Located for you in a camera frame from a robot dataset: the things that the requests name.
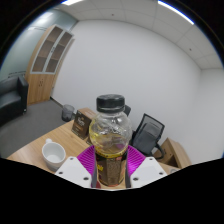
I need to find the long ceiling light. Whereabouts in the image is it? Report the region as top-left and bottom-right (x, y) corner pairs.
(60, 0), (84, 6)
(157, 0), (195, 26)

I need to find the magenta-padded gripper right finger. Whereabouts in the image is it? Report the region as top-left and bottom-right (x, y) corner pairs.
(125, 145), (168, 190)

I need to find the grey mesh waste bin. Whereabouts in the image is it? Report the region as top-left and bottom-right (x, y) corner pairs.
(61, 104), (76, 123)

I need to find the black leather sofa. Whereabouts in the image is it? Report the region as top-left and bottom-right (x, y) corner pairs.
(0, 75), (30, 128)

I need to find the clear bottle with brown label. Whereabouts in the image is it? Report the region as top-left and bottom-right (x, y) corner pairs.
(88, 94), (133, 188)

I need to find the wooden side desk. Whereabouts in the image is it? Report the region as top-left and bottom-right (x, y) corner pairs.
(153, 137), (193, 169)

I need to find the wooden glass-door cabinet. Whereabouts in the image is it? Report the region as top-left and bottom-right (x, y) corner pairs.
(24, 23), (76, 106)

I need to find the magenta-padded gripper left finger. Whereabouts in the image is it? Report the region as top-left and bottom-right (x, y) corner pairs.
(54, 145), (98, 189)

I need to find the tall brown carton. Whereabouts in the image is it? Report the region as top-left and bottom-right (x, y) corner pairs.
(71, 109), (92, 140)

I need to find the grey mesh office chair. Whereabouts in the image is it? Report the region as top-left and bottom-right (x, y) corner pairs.
(131, 113), (166, 160)

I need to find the white mug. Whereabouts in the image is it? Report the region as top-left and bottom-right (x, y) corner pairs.
(41, 138), (67, 173)

